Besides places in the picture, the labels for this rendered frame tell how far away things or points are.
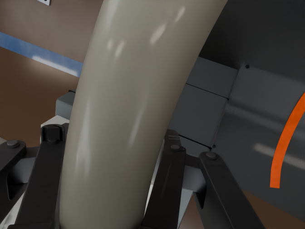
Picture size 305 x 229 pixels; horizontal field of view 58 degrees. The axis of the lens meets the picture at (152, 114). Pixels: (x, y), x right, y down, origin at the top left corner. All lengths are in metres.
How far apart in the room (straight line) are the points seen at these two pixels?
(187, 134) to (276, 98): 0.76
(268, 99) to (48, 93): 1.30
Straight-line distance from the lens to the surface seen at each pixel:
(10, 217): 0.57
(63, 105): 0.72
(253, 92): 1.37
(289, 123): 1.42
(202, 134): 0.71
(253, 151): 1.50
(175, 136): 0.18
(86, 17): 1.58
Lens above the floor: 1.31
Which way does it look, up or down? 58 degrees down
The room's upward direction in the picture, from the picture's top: 138 degrees counter-clockwise
